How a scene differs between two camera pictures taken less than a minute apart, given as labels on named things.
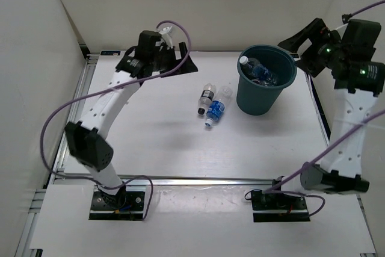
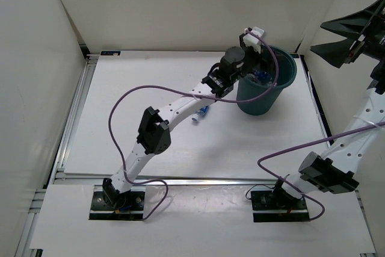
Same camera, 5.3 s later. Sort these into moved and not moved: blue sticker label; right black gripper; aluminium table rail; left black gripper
Moved: right black gripper; left black gripper
Not moved: blue sticker label; aluminium table rail
